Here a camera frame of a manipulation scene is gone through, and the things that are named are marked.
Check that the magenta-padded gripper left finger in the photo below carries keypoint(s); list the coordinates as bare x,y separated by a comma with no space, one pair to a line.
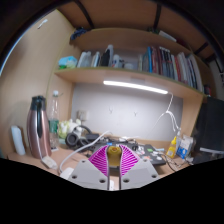
87,173

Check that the small white bottle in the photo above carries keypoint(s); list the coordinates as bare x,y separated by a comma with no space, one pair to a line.
18,141

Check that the black laptop with stickers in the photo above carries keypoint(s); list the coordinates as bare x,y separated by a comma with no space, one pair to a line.
151,155

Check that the wooden shelf unit with books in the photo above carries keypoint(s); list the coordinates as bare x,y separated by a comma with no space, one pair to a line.
133,75

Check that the white LED light bar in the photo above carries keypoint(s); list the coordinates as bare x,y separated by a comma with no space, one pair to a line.
135,86

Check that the black headphones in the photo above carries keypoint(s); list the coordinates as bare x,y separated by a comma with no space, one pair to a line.
71,140

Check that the yellow charger block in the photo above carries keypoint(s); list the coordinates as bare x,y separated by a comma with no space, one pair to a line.
114,156

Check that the small wall hook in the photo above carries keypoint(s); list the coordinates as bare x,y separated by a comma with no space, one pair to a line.
110,110
135,113

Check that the white wall socket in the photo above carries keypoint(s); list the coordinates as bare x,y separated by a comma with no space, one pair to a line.
82,115

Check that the yellow squeeze bottle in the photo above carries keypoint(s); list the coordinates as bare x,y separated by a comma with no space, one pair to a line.
171,149

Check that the blue and white box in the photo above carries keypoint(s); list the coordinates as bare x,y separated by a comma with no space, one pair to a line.
185,147

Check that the green and white plush toy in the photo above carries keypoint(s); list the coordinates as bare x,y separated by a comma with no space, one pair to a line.
66,128

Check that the white plug adapter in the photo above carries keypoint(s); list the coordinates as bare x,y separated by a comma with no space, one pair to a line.
49,162

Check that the clear pump bottle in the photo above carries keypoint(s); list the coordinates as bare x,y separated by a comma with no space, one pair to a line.
178,136

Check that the rose gold thermos jug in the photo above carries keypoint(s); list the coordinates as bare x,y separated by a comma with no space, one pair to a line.
38,130

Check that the clear plastic water bottle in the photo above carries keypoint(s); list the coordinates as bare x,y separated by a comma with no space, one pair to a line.
54,120

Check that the black monitor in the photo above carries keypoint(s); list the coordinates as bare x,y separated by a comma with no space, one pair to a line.
210,126

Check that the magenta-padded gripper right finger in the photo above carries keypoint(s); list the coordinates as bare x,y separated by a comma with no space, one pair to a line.
140,172

